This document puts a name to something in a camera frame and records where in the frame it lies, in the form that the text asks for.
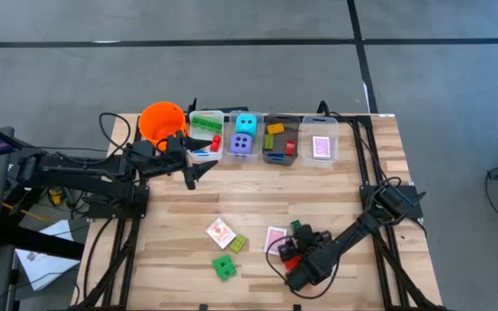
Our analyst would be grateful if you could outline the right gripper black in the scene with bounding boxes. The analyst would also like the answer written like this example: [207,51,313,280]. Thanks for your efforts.
[278,224,334,263]

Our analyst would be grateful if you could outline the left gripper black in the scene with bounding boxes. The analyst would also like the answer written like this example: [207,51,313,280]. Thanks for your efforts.
[155,134,220,192]

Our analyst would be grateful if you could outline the long green toy block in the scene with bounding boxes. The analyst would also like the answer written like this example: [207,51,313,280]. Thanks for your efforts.
[191,116,224,134]

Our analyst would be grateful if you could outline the purple foam die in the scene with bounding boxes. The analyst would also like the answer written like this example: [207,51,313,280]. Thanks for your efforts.
[229,132,253,155]

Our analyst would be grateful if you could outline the lime green rounded brick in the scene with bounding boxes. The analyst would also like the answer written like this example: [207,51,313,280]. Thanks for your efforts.
[229,234,249,255]

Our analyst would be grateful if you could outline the teal foam die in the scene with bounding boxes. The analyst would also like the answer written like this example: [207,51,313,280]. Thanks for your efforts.
[235,113,259,138]

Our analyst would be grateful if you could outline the big green toy block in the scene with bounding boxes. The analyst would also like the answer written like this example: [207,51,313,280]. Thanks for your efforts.
[212,253,238,282]

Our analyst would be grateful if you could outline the white purple card box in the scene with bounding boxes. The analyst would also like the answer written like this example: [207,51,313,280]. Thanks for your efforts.
[311,136,332,160]

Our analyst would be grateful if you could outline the pink playing card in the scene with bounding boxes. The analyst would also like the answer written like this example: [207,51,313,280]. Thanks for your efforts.
[264,225,288,256]

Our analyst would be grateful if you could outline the clear plastic bin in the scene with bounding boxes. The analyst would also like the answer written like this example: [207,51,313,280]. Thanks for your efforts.
[227,110,266,164]
[299,115,340,168]

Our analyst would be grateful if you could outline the white plastic bin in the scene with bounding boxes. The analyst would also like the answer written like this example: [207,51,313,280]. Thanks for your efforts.
[187,110,226,162]

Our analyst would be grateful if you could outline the orange pumpkin face bucket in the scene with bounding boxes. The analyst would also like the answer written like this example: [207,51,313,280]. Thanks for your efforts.
[137,101,188,152]

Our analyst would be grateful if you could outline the black clamp bar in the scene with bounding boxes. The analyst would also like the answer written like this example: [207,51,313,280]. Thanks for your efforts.
[187,97,250,114]

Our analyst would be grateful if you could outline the smoky grey plastic bin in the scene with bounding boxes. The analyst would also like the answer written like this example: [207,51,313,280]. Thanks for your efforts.
[260,113,301,167]

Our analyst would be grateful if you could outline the black clamp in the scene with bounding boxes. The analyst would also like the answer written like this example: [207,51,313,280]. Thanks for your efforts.
[316,99,341,118]

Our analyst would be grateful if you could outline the yellow clamp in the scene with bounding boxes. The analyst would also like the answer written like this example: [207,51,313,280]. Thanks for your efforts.
[48,188,66,206]

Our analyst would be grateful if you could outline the black stand beam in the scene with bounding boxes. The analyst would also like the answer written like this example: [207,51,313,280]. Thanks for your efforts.
[0,224,86,260]

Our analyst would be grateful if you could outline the white paper sheets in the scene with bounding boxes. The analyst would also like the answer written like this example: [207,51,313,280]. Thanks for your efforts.
[15,219,81,291]

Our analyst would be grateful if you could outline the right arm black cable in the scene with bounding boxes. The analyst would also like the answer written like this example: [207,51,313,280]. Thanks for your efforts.
[265,235,342,301]

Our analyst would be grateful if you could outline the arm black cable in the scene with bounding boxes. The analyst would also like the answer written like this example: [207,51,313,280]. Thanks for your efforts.
[265,235,342,301]
[98,111,134,153]

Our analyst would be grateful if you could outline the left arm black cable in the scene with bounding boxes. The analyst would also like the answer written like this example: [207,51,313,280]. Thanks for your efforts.
[98,111,134,153]

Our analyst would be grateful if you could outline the black aluminium frame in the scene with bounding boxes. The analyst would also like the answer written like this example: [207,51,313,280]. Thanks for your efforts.
[70,112,155,311]
[347,112,449,311]

